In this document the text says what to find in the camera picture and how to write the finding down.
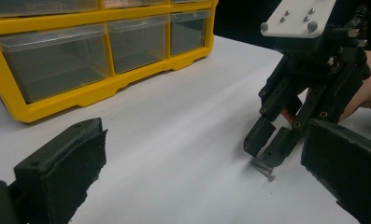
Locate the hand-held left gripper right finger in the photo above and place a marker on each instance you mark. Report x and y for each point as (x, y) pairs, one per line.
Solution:
(348, 168)

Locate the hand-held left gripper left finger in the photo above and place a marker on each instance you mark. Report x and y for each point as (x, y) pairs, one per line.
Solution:
(61, 168)

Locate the small metal screw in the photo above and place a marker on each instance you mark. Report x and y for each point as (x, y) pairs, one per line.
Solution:
(265, 174)
(261, 164)

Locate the yellow drawer organizer cabinet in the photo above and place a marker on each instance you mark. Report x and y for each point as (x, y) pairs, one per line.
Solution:
(64, 105)

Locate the set of clear cabinet drawers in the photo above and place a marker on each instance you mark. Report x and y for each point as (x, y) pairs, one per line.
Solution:
(58, 65)

